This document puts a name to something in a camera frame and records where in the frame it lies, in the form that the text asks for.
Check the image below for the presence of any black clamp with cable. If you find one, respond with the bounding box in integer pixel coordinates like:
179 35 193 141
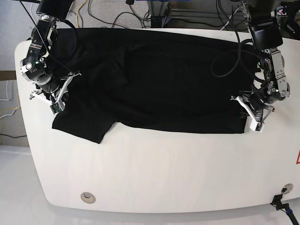
270 195 299 225

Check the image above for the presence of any wrist camera at image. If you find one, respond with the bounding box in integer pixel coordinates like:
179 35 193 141
50 102 65 115
249 120 265 133

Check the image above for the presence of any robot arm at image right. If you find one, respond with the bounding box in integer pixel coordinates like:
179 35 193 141
211 0 290 131

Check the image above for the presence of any metal table grommet left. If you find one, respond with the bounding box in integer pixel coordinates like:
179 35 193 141
81 192 96 204

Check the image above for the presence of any metal table grommet right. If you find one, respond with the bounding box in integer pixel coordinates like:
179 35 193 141
281 183 293 195

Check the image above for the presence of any yellow cable on floor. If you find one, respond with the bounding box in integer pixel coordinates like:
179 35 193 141
75 0 89 30

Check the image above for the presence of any metal table grommet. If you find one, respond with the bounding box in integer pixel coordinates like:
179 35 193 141
81 192 96 204
281 183 293 195

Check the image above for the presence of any white cable left floor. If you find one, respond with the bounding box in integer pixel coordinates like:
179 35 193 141
0 81 21 119

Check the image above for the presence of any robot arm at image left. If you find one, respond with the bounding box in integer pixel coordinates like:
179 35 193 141
20 0 78 104

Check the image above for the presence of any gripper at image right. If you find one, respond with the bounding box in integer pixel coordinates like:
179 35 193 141
231 93 274 124

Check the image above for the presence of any wrist camera at image right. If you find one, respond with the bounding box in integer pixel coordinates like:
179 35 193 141
249 120 265 133

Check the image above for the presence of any red warning triangle sticker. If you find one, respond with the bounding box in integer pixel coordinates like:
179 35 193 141
296 151 300 164

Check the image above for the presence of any wrist camera at image left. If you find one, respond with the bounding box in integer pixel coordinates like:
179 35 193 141
50 102 65 115

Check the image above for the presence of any black T-shirt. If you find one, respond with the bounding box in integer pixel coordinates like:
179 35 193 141
51 28 257 143

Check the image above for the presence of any black table leg column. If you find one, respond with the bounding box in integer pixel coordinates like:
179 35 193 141
147 0 171 28

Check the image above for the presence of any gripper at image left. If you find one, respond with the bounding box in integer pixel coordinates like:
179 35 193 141
29 71 82 105

